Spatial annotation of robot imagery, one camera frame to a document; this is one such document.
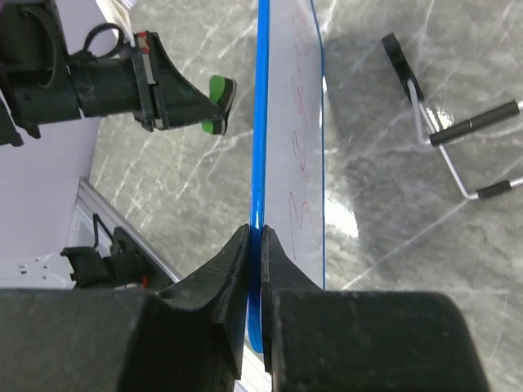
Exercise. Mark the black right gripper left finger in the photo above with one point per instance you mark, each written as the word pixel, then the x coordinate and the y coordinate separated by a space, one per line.
pixel 188 338

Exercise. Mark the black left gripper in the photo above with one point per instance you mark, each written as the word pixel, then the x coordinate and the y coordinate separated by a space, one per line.
pixel 128 79

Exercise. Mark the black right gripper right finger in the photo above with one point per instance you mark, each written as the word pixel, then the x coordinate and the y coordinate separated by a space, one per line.
pixel 317 340

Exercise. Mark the green whiteboard eraser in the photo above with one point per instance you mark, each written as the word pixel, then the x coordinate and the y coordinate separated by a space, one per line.
pixel 222 92

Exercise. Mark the blue framed whiteboard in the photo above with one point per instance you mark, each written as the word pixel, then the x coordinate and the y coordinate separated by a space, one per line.
pixel 287 190

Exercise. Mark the metal wire whiteboard stand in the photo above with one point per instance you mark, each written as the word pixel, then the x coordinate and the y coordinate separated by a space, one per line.
pixel 427 132

